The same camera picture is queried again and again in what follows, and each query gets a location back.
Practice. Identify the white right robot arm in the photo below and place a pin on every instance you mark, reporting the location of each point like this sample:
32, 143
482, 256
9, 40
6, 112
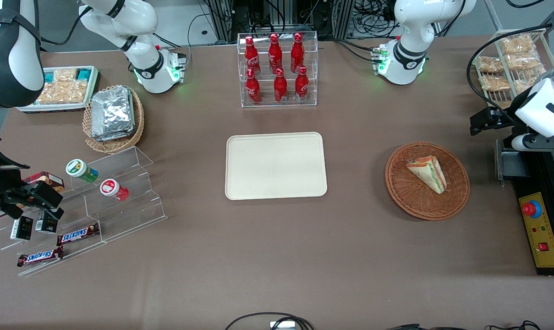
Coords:
11, 55

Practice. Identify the red cola bottle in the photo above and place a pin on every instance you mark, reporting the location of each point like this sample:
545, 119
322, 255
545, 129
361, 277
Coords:
252, 57
253, 88
275, 54
280, 87
297, 52
301, 85

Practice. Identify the round brown wicker basket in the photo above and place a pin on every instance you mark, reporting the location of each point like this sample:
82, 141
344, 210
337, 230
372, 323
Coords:
423, 204

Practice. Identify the teal snack packet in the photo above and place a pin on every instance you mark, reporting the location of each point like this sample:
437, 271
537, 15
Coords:
51, 76
84, 74

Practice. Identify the brown snickers bar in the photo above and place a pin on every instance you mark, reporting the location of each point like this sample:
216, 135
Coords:
39, 256
77, 234

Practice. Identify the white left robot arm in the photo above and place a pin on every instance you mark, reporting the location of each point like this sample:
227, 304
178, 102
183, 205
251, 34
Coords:
409, 50

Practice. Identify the small black box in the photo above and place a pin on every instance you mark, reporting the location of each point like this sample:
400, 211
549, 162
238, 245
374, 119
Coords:
46, 223
21, 228

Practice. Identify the red lid snack can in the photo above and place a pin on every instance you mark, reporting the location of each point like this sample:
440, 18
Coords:
112, 189

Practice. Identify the green lid snack can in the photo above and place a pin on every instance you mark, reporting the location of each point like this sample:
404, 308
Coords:
80, 169

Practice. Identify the grey metal bracket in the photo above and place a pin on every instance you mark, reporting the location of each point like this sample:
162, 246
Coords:
510, 165

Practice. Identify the triangular sandwich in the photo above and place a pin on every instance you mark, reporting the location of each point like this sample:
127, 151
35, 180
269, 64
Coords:
429, 174

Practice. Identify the clear acrylic bottle rack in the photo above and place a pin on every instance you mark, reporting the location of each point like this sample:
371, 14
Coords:
313, 68

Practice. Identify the red emergency stop button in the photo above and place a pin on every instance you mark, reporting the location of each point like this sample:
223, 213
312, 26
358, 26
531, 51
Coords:
531, 209

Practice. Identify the red brown chocolate box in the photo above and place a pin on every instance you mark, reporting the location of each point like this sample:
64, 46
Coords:
50, 179

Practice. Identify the clear bag of crackers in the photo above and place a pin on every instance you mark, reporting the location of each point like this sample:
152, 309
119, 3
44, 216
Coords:
62, 89

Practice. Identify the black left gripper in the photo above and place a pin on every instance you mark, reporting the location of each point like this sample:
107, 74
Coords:
507, 111

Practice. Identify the clear acrylic step display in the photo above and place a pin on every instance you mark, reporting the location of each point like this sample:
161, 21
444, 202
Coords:
130, 215

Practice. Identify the black machine with yellow panel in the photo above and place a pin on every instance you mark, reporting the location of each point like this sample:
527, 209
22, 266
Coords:
540, 238

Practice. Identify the silver foil packet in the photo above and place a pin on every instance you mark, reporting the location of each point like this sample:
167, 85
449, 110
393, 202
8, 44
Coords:
112, 112

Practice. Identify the clear bag of snacks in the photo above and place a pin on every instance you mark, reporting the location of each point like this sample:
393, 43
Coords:
523, 61
490, 64
494, 83
517, 44
524, 84

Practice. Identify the white snack tray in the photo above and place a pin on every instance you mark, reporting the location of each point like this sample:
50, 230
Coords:
29, 108

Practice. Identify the small white device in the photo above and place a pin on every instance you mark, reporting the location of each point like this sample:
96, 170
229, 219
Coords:
282, 325

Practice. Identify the oval tan wicker basket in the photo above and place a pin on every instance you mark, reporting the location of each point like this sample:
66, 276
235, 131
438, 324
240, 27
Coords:
116, 144

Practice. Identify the beige rectangular tray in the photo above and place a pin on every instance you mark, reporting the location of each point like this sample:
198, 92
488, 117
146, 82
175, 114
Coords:
276, 166

